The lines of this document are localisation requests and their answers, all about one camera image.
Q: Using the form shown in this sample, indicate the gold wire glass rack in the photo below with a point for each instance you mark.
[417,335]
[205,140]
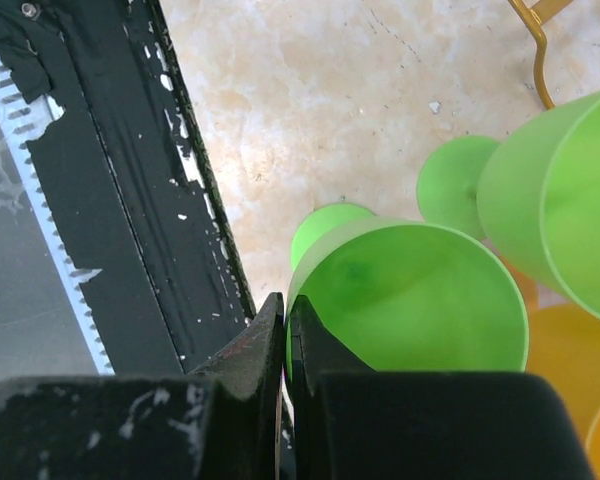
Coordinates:
[534,18]

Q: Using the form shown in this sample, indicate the green wine glass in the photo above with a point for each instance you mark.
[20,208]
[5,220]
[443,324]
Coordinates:
[408,296]
[535,195]

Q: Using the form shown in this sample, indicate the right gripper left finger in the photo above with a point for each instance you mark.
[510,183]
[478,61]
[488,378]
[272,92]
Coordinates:
[222,421]

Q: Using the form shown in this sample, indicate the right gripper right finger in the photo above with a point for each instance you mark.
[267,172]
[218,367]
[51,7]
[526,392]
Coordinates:
[352,422]

